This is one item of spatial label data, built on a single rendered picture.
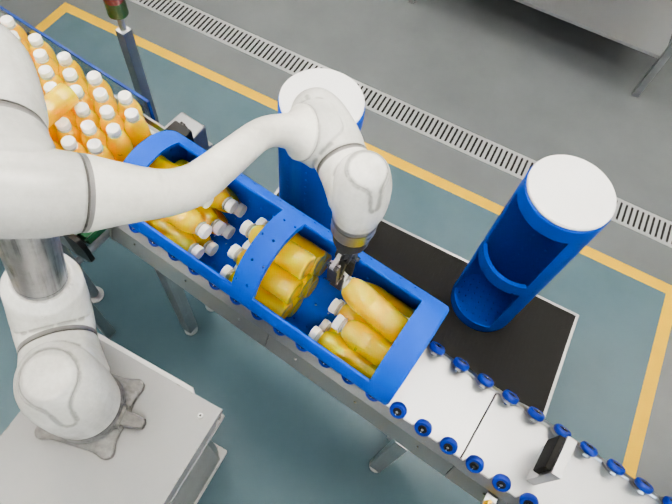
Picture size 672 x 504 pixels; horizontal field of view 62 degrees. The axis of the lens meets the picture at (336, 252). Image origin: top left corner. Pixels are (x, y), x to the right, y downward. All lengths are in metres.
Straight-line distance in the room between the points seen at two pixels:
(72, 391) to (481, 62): 3.08
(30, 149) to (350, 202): 0.48
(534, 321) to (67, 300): 1.97
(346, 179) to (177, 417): 0.72
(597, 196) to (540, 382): 0.96
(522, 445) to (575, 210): 0.70
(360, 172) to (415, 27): 2.93
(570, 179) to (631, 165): 1.69
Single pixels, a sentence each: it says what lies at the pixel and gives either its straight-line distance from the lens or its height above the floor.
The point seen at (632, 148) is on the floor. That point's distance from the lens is 3.65.
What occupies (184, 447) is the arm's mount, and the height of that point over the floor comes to 1.08.
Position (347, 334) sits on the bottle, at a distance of 1.34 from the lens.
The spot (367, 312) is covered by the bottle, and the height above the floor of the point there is 1.20.
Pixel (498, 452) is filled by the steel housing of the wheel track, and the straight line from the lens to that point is 1.58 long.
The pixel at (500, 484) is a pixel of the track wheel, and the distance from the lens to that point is 1.52.
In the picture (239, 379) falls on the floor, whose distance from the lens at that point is 2.49.
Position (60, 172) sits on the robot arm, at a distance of 0.71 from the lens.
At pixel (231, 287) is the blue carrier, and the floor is 1.13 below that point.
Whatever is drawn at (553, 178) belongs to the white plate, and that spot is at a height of 1.04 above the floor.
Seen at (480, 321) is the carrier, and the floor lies 0.16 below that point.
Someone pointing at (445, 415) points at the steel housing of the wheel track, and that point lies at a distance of 1.56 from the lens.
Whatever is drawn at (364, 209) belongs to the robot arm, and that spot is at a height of 1.60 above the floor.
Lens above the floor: 2.40
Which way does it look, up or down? 62 degrees down
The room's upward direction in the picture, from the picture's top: 10 degrees clockwise
